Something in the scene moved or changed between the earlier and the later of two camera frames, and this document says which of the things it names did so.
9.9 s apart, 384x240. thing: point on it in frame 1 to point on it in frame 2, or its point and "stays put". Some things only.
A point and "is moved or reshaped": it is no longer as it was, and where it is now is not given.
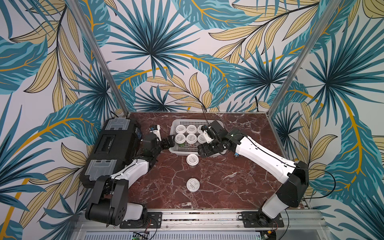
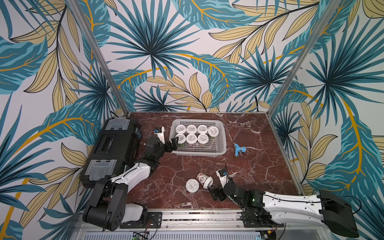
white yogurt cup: x=192 y=160 to x=206 y=181
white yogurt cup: x=180 y=129 stays put
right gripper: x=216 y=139 to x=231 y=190
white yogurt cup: x=180 y=139 stays put
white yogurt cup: x=199 y=131 stays put
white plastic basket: x=186 y=149 is moved or reshaped
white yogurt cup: x=191 y=129 stays put
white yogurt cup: x=201 y=139 stays put
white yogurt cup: x=191 y=138 stays put
